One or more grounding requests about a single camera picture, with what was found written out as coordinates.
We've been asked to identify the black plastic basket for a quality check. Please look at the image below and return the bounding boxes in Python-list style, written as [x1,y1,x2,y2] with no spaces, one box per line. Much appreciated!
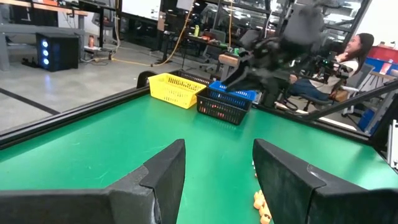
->
[195,88,253,126]
[176,69,216,87]

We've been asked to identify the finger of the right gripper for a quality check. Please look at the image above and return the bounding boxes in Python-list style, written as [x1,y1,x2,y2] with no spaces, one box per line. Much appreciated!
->
[222,67,261,93]
[262,82,289,108]

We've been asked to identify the yellow plastic basket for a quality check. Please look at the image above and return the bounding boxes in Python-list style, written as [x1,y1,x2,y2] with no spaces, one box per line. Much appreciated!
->
[147,72,208,110]

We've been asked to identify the blue storage bin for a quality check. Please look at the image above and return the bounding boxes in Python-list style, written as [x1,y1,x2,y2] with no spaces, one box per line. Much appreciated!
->
[364,57,392,74]

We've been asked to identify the wooden top desk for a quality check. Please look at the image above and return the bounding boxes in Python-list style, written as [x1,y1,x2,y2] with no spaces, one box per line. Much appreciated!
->
[0,0,90,18]

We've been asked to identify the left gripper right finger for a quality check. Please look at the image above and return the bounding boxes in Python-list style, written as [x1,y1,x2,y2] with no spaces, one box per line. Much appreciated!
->
[252,138,398,224]

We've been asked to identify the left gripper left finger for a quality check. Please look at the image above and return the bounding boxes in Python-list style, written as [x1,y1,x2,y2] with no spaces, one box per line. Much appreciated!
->
[0,139,187,224]

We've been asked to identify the blue plastic basket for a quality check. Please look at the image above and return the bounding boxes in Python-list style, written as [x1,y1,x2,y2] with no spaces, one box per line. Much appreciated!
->
[207,80,259,111]

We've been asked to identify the thick black cable loop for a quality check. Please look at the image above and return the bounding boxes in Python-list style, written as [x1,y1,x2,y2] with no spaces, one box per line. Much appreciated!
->
[136,70,158,90]

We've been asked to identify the yellow hanging cable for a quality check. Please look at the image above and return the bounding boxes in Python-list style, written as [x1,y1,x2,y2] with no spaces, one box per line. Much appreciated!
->
[110,7,193,68]

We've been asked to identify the computer tower blue lights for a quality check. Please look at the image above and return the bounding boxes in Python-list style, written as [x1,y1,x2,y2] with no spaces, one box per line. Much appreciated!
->
[35,32,80,73]

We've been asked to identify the person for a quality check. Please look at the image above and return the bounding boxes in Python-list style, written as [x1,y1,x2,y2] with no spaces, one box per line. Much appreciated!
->
[287,32,376,108]

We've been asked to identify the grey office chair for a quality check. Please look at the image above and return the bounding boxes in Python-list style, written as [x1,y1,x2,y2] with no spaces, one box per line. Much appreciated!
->
[300,63,376,118]

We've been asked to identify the red storage bin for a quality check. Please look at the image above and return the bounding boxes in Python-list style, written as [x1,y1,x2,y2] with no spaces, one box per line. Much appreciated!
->
[366,45,398,65]

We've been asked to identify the white board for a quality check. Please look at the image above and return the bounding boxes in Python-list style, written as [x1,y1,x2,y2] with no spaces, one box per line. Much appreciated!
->
[121,0,163,21]

